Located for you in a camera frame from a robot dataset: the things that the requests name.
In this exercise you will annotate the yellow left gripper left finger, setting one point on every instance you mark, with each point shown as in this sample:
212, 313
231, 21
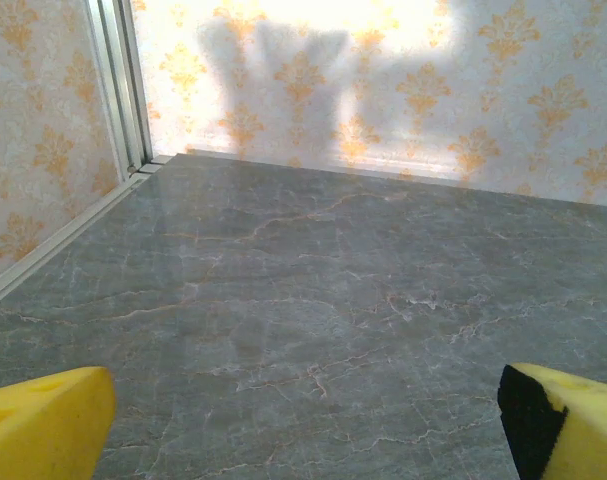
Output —
43, 430

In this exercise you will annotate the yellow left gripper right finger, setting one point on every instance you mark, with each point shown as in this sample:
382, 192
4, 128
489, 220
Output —
583, 435

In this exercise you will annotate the aluminium floor rail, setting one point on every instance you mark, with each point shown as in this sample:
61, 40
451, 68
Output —
58, 242

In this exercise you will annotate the aluminium frame post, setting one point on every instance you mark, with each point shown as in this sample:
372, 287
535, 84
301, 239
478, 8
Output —
120, 75

